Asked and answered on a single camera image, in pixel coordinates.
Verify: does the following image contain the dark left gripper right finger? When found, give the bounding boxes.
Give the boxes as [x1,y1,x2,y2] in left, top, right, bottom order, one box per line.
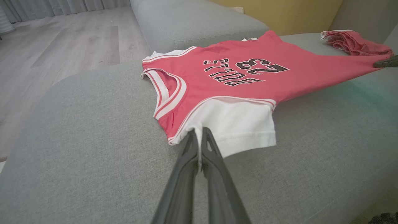
[201,127,252,224]

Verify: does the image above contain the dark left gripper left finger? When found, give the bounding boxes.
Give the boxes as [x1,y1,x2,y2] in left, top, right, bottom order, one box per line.
[151,129,199,224]

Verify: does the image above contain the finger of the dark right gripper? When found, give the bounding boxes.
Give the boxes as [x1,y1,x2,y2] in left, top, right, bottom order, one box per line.
[373,55,398,68]

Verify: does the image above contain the red shorts with white stripe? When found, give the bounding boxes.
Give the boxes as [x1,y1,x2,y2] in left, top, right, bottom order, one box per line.
[320,30,395,57]

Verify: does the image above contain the red jersey with white sleeves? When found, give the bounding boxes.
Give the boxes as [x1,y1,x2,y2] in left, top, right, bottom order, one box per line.
[141,30,393,158]

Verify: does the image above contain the grey sofa backrest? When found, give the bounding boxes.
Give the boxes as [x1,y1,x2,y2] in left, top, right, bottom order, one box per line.
[329,0,398,55]

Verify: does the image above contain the grey fabric sofa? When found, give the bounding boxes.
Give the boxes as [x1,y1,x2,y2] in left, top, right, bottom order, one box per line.
[0,33,398,224]

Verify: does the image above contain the black textured object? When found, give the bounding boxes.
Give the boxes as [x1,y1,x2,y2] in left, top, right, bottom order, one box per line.
[368,212,398,224]

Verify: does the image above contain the grey sofa side cushion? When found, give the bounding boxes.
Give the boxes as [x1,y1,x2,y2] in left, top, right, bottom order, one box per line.
[131,0,270,53]

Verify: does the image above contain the grey curtain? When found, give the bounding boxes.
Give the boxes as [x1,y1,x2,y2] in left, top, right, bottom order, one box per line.
[0,0,131,24]

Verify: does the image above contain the white ribbed appliance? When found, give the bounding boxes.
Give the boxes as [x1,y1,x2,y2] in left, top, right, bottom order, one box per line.
[0,5,15,34]

